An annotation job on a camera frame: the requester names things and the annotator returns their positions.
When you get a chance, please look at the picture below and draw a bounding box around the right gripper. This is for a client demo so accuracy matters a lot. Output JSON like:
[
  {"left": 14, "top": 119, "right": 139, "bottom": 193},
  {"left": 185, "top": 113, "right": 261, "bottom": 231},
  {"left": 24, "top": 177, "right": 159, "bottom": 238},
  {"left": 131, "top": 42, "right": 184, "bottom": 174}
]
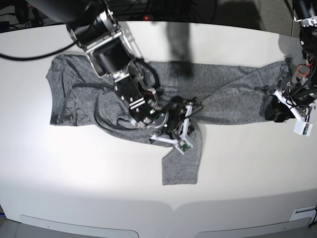
[{"left": 150, "top": 96, "right": 198, "bottom": 145}]

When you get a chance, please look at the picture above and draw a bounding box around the grey long-sleeve T-shirt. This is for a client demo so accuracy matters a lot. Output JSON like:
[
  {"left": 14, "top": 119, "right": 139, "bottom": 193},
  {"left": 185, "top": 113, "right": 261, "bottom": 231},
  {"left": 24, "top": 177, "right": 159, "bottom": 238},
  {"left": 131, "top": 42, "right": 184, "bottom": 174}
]
[{"left": 46, "top": 55, "right": 291, "bottom": 185}]

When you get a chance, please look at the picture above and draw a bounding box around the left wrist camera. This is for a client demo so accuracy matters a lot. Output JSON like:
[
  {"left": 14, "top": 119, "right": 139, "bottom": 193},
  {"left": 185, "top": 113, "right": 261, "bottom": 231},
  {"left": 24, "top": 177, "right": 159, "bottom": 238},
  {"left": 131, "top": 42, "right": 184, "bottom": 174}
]
[{"left": 293, "top": 120, "right": 313, "bottom": 136}]

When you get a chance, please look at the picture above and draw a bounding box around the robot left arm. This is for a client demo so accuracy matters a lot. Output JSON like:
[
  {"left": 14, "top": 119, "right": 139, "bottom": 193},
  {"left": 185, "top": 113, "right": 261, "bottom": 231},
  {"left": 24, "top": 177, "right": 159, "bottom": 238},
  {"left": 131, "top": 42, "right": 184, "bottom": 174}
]
[{"left": 265, "top": 0, "right": 317, "bottom": 122}]

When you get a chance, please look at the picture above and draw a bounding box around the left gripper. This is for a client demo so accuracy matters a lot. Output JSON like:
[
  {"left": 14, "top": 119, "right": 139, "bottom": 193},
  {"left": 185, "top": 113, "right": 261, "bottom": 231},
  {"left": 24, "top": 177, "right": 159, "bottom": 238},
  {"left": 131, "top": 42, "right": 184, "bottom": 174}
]
[{"left": 264, "top": 85, "right": 317, "bottom": 123}]

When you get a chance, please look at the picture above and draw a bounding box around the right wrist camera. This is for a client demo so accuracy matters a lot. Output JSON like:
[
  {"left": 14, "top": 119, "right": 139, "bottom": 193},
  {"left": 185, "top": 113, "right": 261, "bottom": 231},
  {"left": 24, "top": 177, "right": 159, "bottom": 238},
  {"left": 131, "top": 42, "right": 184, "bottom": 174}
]
[{"left": 174, "top": 138, "right": 194, "bottom": 155}]

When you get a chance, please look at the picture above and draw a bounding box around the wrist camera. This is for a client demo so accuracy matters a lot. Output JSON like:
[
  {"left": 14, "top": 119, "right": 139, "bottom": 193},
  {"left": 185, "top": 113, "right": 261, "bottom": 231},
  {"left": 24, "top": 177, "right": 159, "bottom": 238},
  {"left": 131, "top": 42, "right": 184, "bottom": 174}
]
[
  {"left": 174, "top": 138, "right": 194, "bottom": 155},
  {"left": 293, "top": 120, "right": 313, "bottom": 136}
]

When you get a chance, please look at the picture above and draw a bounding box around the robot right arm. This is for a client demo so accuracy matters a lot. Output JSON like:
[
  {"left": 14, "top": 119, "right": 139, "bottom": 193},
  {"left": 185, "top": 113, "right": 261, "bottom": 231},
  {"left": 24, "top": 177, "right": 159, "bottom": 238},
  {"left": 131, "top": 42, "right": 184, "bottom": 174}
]
[{"left": 31, "top": 0, "right": 195, "bottom": 151}]

